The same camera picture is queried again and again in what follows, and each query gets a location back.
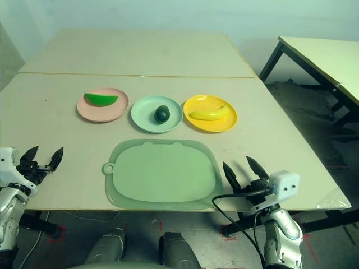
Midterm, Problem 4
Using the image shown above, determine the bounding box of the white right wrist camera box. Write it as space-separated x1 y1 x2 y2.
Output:
252 170 301 214

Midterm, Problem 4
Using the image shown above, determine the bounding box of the black right camera cable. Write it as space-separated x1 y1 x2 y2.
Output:
211 189 271 269

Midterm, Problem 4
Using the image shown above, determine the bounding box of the yellow plastic plate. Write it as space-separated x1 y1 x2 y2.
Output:
183 94 238 133

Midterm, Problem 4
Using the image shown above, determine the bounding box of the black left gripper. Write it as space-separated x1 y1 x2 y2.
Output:
16 146 65 184

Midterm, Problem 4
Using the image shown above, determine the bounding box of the yellow toy banana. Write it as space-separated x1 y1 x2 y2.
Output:
187 103 229 121

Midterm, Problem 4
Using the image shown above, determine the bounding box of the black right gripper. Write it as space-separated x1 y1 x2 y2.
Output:
222 155 277 211

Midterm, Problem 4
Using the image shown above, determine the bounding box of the grey robot left leg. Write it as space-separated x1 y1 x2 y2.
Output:
84 227 126 266

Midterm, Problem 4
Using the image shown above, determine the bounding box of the pink plastic plate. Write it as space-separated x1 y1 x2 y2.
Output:
76 87 130 123

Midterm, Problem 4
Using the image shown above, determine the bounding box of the toy watermelon slice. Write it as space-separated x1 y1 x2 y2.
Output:
84 92 119 108

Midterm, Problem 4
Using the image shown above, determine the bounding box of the black table foot bar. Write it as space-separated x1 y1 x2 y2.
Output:
221 207 359 239
19 211 61 239

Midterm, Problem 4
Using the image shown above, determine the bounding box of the dark green toy avocado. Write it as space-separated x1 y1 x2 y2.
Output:
154 105 171 124

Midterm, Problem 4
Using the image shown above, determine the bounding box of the side table with black legs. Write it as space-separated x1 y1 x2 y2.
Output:
258 36 359 127

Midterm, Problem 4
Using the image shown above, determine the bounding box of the mint green plastic plate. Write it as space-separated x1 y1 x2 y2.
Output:
130 94 184 133

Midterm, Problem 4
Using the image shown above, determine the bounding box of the clear plastic bag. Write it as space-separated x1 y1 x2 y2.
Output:
316 186 353 210

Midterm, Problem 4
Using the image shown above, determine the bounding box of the grey robot leg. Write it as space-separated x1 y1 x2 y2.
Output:
84 227 126 266
159 231 200 269

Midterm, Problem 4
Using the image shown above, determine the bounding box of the green cutting board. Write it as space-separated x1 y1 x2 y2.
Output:
101 138 224 210

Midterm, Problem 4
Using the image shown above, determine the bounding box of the grey robot right leg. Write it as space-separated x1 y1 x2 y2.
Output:
159 231 200 269

